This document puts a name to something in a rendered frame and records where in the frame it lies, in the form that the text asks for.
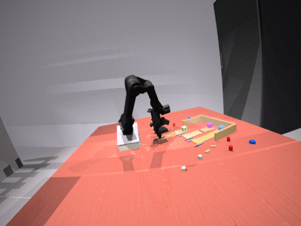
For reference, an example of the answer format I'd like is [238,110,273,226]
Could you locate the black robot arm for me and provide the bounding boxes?
[118,75,171,136]

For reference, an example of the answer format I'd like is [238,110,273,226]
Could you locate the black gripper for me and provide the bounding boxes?
[150,117,168,139]

